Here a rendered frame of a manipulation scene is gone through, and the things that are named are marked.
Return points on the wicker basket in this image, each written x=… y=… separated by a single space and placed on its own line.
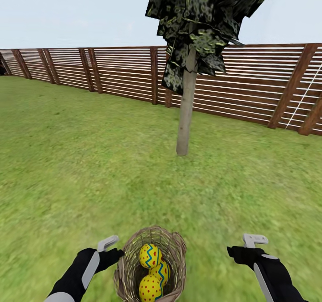
x=124 y=277

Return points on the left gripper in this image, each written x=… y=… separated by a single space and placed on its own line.
x=111 y=257

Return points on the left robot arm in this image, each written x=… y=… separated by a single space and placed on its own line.
x=74 y=283

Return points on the easter egg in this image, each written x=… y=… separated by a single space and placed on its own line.
x=150 y=288
x=150 y=255
x=162 y=271

